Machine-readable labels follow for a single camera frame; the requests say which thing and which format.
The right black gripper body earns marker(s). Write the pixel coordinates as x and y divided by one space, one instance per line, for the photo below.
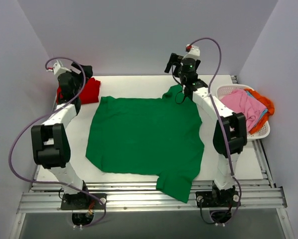
171 62

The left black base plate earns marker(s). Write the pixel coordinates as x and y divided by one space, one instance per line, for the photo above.
81 201

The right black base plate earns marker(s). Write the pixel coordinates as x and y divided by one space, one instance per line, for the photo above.
213 199

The aluminium rail frame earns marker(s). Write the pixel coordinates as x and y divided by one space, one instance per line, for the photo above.
137 193

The orange t-shirt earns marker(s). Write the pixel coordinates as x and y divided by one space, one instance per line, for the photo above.
268 104

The green t-shirt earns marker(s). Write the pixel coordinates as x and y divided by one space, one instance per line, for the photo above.
149 137

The folded red t-shirt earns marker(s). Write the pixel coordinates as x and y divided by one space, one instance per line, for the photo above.
90 94

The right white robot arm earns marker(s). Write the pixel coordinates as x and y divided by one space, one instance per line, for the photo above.
230 133

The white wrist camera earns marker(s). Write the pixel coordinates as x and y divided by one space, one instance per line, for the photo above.
192 52
57 68

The light blue t-shirt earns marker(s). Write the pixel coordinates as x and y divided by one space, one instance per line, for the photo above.
265 110

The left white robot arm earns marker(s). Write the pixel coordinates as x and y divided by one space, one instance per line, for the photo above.
50 143

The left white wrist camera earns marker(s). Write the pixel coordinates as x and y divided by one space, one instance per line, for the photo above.
57 68

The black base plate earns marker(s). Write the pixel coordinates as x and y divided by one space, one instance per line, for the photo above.
213 199
81 201

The pink t-shirt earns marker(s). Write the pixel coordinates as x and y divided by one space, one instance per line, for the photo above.
239 102

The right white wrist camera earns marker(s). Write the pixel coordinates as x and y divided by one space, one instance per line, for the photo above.
192 52

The white plastic laundry basket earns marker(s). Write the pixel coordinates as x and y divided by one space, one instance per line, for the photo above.
227 89

